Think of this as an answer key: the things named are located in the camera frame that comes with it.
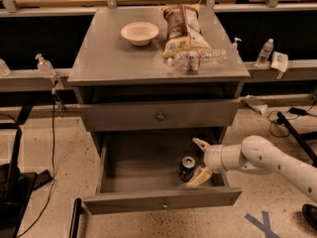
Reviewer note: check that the upright water bottle on rail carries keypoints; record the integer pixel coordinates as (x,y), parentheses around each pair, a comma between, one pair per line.
(265,53)

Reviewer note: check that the brown chip bag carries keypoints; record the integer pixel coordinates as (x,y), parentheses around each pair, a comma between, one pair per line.
(183,30)

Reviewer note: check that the closed grey top drawer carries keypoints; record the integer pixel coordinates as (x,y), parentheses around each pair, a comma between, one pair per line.
(158,115)

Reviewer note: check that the white paper packet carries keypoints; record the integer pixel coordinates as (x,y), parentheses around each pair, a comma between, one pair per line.
(279,61)

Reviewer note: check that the black shoe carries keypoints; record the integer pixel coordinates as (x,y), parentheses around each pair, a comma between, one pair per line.
(310,214)

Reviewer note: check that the white ceramic bowl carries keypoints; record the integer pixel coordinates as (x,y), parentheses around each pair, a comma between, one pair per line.
(139,33)

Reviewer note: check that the black stand base left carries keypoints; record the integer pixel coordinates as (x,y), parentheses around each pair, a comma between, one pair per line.
(16,187)

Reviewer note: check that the black stand leg right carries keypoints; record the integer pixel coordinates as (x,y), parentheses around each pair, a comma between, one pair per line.
(297,137)

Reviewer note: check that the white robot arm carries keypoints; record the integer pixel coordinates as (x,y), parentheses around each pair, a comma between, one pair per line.
(255,155)

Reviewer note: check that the clear plastic water bottle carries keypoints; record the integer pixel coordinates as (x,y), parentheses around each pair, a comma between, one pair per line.
(198,60)

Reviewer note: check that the blue pepsi can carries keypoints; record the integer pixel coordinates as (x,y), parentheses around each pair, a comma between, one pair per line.
(186,168)

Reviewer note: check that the open grey middle drawer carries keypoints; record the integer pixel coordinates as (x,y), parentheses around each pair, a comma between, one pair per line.
(139,172)

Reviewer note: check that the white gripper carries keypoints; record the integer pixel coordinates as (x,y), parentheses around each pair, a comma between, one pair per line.
(212,159)

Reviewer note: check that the left hand sanitizer bottle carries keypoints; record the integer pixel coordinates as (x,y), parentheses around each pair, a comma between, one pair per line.
(45,67)

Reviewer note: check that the black bar at bottom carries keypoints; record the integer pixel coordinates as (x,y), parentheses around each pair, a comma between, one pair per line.
(74,224)

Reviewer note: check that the grey drawer cabinet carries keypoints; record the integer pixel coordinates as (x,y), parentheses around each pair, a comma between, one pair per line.
(109,69)

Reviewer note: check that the small sanitizer bottle behind cabinet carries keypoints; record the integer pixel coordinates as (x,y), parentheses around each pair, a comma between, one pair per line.
(235,44)

